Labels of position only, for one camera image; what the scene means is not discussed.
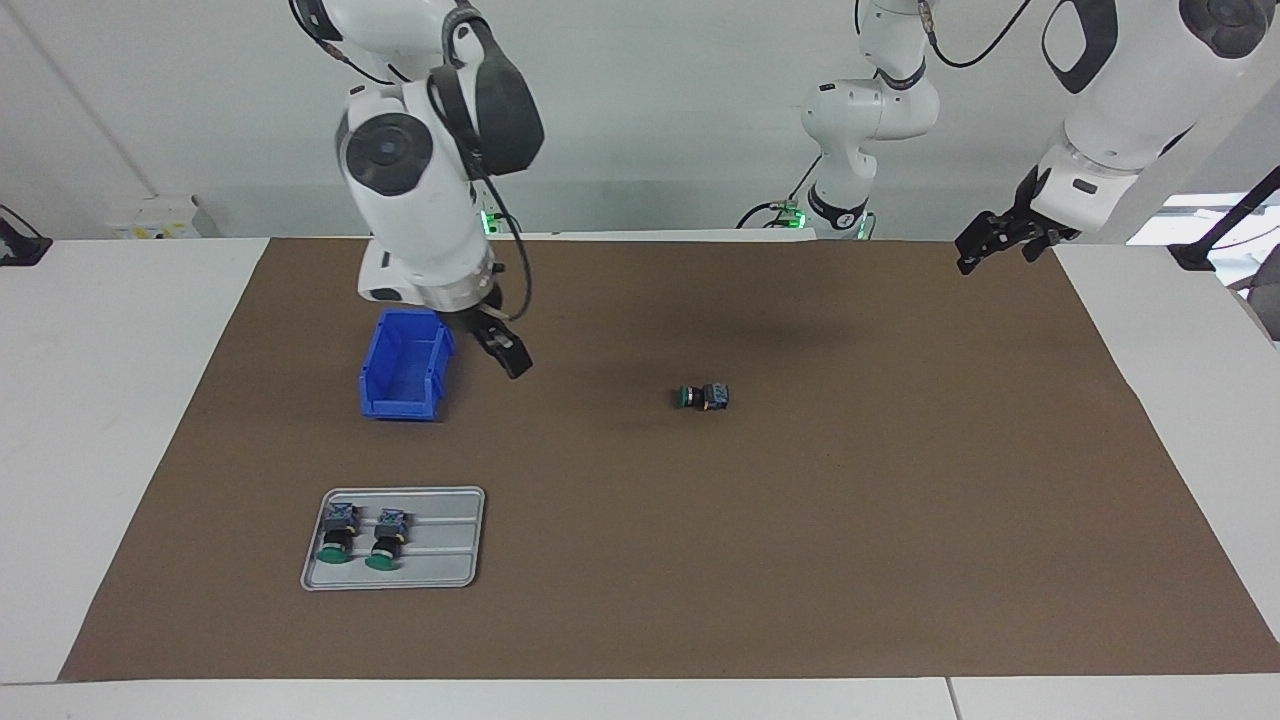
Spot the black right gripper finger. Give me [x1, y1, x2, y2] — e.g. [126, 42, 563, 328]
[478, 312, 534, 381]

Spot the blue plastic bin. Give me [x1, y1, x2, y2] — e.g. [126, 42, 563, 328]
[359, 308, 457, 422]

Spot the grey metal tray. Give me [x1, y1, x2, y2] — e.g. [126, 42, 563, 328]
[300, 486, 487, 592]

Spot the grey chair back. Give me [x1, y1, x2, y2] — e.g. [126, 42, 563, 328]
[1228, 270, 1280, 343]

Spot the brown table mat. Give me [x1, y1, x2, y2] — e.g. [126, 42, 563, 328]
[58, 236, 1280, 683]

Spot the black table clamp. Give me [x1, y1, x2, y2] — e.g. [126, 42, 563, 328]
[0, 203, 53, 267]

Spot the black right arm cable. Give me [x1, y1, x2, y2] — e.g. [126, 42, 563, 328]
[428, 0, 533, 323]

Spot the white wall socket box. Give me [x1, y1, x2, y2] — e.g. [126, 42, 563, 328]
[105, 195, 221, 239]

